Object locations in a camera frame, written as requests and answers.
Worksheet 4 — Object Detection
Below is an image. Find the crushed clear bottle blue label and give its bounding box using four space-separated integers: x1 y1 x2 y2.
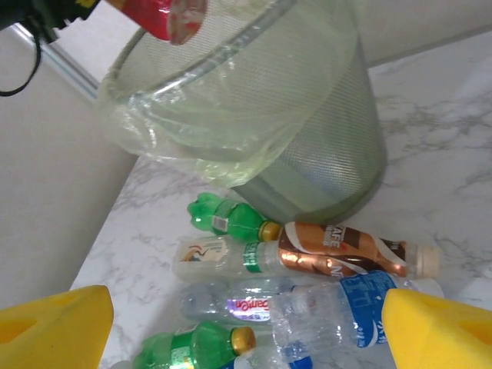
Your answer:
270 270 445 358

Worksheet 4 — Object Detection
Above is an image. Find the clear bottle pink label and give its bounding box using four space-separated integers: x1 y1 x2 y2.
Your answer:
179 277 298 328

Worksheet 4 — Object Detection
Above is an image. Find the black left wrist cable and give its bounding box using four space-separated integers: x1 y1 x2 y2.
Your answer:
0 21 42 97

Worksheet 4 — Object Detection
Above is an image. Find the translucent green plastic bin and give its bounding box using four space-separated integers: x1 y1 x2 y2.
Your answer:
98 0 389 224

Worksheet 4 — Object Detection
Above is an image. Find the clear bottle green band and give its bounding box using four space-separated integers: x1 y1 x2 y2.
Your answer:
171 235 288 284

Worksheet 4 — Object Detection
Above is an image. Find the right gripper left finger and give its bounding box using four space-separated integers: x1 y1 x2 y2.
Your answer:
0 284 115 369

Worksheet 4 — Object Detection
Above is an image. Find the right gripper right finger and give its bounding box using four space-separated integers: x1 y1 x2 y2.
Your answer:
384 288 492 369

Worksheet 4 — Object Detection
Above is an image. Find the red yellow label bottle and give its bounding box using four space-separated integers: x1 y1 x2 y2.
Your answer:
105 0 209 46

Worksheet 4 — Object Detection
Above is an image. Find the green plastic bottle yellow cap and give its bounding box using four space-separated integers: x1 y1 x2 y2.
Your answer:
187 191 282 242
131 321 258 369

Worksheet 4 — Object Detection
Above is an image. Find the brown coffee bottle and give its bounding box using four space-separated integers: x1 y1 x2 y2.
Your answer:
277 221 443 278

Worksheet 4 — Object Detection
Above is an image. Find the aluminium frame post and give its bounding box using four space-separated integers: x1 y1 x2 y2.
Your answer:
11 26 103 103

